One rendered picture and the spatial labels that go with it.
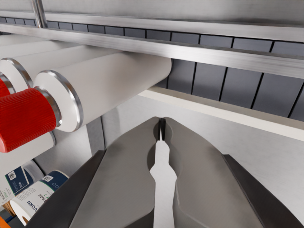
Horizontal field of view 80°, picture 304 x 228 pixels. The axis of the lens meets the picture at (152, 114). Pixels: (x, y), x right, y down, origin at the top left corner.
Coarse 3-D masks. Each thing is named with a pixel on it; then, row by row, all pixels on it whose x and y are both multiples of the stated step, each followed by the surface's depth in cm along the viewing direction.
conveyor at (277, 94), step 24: (24, 24) 39; (48, 24) 35; (72, 24) 32; (240, 48) 20; (264, 48) 19; (288, 48) 18; (192, 72) 24; (216, 72) 23; (240, 72) 21; (216, 96) 24; (240, 96) 22; (264, 96) 21; (288, 96) 20
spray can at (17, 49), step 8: (48, 40) 24; (56, 40) 25; (0, 48) 20; (8, 48) 20; (16, 48) 21; (24, 48) 21; (32, 48) 22; (40, 48) 22; (48, 48) 23; (56, 48) 24; (0, 56) 19; (8, 56) 20; (16, 56) 20
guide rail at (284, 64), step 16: (16, 32) 27; (32, 32) 25; (48, 32) 23; (64, 32) 22; (80, 32) 21; (112, 48) 19; (128, 48) 18; (144, 48) 17; (160, 48) 16; (176, 48) 16; (192, 48) 15; (208, 48) 14; (224, 48) 14; (224, 64) 14; (240, 64) 14; (256, 64) 13; (272, 64) 12; (288, 64) 12
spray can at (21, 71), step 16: (64, 48) 20; (80, 48) 21; (96, 48) 22; (0, 64) 16; (16, 64) 15; (32, 64) 16; (48, 64) 17; (64, 64) 18; (0, 80) 15; (16, 80) 15; (32, 80) 16; (0, 96) 15
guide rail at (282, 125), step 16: (144, 96) 26; (160, 96) 24; (176, 96) 23; (192, 96) 23; (208, 112) 22; (224, 112) 21; (240, 112) 20; (256, 112) 20; (272, 128) 19; (288, 128) 18
